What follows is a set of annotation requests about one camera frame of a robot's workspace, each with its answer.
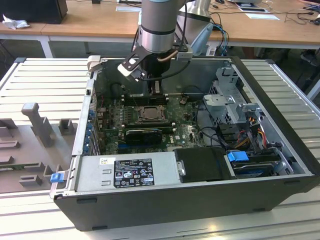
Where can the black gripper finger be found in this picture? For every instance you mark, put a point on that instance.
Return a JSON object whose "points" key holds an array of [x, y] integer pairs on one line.
{"points": [[151, 87]]}

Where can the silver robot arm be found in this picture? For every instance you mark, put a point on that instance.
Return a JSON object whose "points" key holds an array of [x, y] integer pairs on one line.
{"points": [[156, 22]]}

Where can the CPU socket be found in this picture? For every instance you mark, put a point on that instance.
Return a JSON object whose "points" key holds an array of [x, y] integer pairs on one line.
{"points": [[162, 120]]}

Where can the blue slot clip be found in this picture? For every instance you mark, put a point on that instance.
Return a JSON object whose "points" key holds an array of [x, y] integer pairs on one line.
{"points": [[87, 147], [88, 136], [89, 127], [91, 113]]}

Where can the black round cylinder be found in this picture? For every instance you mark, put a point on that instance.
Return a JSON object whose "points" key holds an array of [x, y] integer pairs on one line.
{"points": [[115, 90]]}

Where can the green RAM stick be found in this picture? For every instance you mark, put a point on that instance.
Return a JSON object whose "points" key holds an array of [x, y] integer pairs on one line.
{"points": [[150, 124], [10, 167]]}

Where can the black graphics card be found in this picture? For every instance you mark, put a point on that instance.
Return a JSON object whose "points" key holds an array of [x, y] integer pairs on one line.
{"points": [[143, 137]]}

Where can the pale blue teach pendant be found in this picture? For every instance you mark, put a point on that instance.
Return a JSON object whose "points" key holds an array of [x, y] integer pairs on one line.
{"points": [[203, 40]]}

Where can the green motherboard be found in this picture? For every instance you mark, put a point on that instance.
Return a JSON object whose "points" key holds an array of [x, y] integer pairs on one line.
{"points": [[185, 130]]}

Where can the small white box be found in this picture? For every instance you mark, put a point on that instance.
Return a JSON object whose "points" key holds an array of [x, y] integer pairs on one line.
{"points": [[211, 51]]}

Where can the grey flat plate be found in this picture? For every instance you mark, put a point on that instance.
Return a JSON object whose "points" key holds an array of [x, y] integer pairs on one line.
{"points": [[127, 8]]}

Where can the grey metal drive cage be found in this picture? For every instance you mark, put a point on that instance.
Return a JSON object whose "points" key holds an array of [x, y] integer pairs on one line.
{"points": [[220, 102]]}

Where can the small black block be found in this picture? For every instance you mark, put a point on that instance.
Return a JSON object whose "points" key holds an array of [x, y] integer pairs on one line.
{"points": [[96, 1]]}

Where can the black computer mouse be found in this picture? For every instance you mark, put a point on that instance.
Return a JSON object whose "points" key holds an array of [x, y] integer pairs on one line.
{"points": [[220, 1]]}

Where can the black plastic shroud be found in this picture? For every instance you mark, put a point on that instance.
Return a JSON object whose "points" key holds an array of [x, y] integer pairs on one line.
{"points": [[202, 165]]}

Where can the grey power supply unit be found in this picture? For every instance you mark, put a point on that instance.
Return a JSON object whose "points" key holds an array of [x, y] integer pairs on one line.
{"points": [[90, 172]]}

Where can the disk with blue carrier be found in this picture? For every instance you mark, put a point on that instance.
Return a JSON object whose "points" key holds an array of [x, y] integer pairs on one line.
{"points": [[237, 156]]}

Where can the dark tablet white rim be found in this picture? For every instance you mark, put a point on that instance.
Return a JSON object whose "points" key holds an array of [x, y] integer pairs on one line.
{"points": [[252, 10]]}

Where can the pale blue paper sheet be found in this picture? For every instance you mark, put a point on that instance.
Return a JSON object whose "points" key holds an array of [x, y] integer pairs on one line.
{"points": [[262, 16]]}

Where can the black open PC case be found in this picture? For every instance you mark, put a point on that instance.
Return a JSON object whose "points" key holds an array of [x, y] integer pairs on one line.
{"points": [[175, 207]]}

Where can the grey parts rack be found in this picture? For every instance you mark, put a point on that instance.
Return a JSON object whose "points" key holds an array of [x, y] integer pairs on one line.
{"points": [[37, 150]]}

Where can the blue plastic latch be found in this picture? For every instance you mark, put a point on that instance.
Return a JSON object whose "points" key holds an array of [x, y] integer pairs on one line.
{"points": [[56, 178]]}

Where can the black box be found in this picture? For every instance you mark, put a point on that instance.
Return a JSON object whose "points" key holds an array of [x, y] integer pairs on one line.
{"points": [[32, 11]]}

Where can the crumpled white paper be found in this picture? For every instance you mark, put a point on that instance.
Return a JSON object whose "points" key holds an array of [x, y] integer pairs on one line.
{"points": [[15, 23]]}

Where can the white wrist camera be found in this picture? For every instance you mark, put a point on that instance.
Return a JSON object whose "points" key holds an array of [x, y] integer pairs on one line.
{"points": [[125, 70]]}

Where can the wooden desk white frame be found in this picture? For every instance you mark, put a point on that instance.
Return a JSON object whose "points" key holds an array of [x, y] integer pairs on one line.
{"points": [[100, 22]]}

